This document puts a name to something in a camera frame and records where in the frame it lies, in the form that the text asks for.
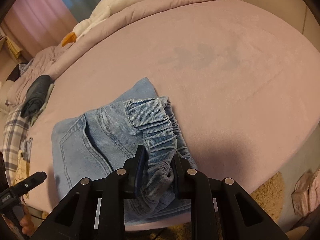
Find light blue denim pants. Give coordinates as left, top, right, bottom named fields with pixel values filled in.
left=52, top=78, right=196, bottom=224

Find person's left hand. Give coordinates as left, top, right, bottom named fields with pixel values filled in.
left=20, top=205, right=35, bottom=237

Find small cream patterned garment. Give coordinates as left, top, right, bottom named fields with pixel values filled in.
left=13, top=150, right=30, bottom=185

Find plaid pillow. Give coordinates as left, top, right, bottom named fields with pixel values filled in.
left=1, top=104, right=30, bottom=186

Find beige fluffy rug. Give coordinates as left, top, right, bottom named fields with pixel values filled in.
left=126, top=172, right=285, bottom=240

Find folded dark denim jeans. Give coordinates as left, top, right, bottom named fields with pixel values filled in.
left=20, top=75, right=54, bottom=118

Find folded light green garment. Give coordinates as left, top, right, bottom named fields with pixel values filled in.
left=29, top=83, right=55, bottom=127

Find pink bed sheet mattress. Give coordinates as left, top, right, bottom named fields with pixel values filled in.
left=27, top=0, right=319, bottom=212

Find mauve quilted duvet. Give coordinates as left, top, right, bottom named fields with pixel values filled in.
left=7, top=0, right=243, bottom=106

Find pink slipper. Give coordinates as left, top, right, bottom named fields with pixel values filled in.
left=291, top=167, right=319, bottom=217

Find pink and blue curtains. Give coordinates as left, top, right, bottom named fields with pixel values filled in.
left=1, top=0, right=101, bottom=60

